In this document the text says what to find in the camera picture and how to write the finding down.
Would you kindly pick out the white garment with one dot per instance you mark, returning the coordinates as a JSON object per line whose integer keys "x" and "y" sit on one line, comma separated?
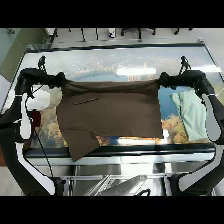
{"x": 42, "y": 99}

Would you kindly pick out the silver frame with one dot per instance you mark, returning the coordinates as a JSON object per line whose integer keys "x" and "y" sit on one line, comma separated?
{"x": 113, "y": 176}

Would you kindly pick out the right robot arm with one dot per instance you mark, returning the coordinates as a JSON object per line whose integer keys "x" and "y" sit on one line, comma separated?
{"x": 210, "y": 93}

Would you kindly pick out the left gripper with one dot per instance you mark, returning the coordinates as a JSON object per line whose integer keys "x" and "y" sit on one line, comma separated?
{"x": 59, "y": 80}

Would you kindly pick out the brown shirt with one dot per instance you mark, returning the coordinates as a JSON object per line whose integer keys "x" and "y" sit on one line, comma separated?
{"x": 110, "y": 113}

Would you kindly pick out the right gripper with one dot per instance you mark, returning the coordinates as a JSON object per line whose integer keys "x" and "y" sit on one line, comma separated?
{"x": 165, "y": 80}

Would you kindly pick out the pale green garment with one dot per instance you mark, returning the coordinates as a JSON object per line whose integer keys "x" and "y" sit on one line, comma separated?
{"x": 192, "y": 113}

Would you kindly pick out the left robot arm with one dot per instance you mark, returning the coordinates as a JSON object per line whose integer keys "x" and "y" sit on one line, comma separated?
{"x": 13, "y": 133}

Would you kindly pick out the red garment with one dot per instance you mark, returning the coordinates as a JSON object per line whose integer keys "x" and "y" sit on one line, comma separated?
{"x": 36, "y": 117}

